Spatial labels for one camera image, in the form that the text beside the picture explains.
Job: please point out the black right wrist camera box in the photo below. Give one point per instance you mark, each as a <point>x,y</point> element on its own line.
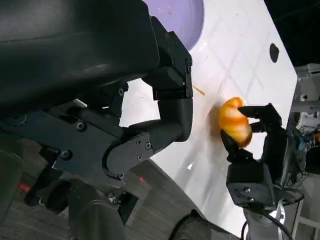
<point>250,180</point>

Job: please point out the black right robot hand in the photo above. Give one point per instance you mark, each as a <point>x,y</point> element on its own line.
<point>275,142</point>

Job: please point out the orange white toy bread roll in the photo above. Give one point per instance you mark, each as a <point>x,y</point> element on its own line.
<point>233,122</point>

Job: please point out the black cloth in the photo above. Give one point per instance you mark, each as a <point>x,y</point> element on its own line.
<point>300,30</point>

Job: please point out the lilac plate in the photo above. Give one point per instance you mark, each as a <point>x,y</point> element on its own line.
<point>180,22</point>

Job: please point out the small white scrap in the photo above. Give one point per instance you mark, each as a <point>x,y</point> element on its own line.
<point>190,166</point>

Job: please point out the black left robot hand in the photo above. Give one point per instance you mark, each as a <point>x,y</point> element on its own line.
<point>75,50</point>

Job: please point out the thin orange sliver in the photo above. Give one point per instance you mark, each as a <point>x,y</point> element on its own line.
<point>199,90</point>

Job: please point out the white workshop machine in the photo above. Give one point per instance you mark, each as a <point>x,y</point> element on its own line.
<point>308,85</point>

